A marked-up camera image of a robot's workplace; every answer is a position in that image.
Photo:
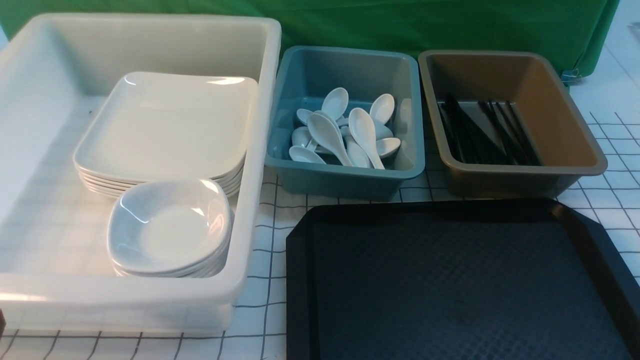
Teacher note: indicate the white bowl front tray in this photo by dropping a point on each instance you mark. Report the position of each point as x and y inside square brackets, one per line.
[161, 225]

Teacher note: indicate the large white square plate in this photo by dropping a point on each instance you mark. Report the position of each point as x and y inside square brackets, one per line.
[160, 126]

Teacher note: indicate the white spoon in bin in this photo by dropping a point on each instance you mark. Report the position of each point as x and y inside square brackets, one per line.
[328, 136]

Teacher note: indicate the blue plastic spoon bin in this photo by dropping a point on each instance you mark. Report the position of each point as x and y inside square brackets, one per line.
[306, 75]

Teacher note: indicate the white spoon centre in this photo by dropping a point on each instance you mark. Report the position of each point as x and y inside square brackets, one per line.
[362, 129]

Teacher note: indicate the white spoon upper left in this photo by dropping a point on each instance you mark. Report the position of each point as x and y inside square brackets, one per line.
[335, 103]

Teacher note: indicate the white spoon upper right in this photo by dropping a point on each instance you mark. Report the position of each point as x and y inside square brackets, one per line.
[383, 108]

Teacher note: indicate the black chopsticks in bin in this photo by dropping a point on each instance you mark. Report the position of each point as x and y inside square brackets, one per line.
[486, 132]

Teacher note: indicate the stack of white bowls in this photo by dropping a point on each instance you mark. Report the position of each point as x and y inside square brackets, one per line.
[209, 266]

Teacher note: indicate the brown plastic chopstick bin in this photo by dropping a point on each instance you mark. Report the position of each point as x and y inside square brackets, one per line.
[562, 139]

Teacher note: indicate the stack of white plates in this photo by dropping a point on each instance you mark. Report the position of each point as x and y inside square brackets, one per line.
[100, 185]

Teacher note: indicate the black serving tray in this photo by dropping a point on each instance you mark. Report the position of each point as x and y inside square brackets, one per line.
[511, 279]

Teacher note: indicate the large white plastic bin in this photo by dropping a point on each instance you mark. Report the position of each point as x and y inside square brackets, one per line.
[62, 65]

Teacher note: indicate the checkered white tablecloth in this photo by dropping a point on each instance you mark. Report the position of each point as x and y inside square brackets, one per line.
[74, 244]

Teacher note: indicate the green backdrop cloth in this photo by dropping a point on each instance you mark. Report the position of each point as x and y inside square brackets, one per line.
[569, 33]

